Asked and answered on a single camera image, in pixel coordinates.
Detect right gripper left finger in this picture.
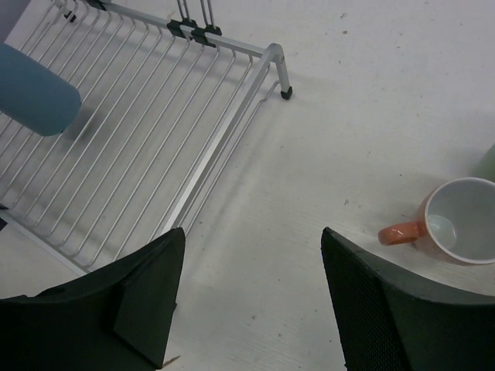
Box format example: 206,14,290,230
1,227,186,370

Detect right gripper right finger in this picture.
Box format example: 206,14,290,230
321,227,494,370

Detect pink ceramic mug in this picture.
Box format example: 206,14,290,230
378,177,494,266

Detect light green cup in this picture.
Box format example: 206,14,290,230
476,145,495,182

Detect blue cup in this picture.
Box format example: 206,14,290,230
1,43,81,137

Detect silver wire dish rack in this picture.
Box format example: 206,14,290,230
1,1,292,274

